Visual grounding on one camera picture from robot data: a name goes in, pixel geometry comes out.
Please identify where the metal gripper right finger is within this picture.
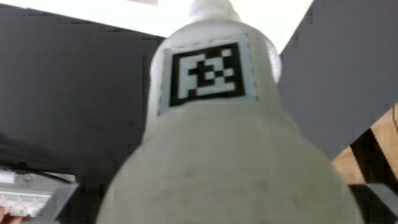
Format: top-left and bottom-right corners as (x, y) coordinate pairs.
(351, 183), (398, 224)

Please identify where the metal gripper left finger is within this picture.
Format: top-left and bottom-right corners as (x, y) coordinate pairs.
(25, 184), (79, 224)

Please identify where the white lamp bulb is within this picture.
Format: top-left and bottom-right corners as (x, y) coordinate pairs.
(95, 0), (365, 224)

